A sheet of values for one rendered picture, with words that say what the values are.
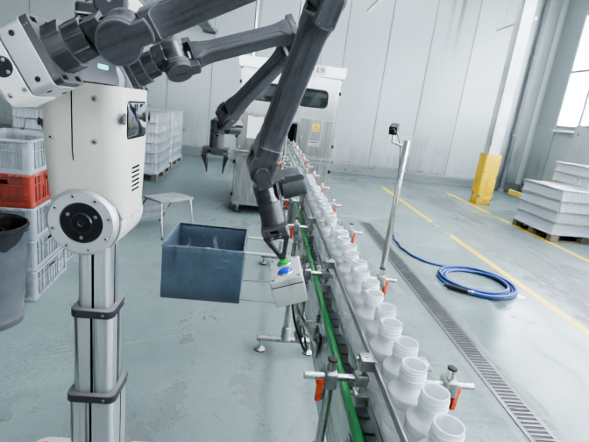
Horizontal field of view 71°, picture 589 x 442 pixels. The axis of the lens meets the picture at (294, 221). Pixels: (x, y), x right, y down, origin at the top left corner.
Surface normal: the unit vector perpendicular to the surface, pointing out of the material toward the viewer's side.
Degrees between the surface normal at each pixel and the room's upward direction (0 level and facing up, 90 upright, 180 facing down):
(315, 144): 90
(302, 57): 110
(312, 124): 90
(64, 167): 101
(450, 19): 90
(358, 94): 90
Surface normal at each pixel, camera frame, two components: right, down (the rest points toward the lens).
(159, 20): 0.37, 0.48
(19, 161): 0.18, 0.27
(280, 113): 0.16, 0.59
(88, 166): 0.04, 0.44
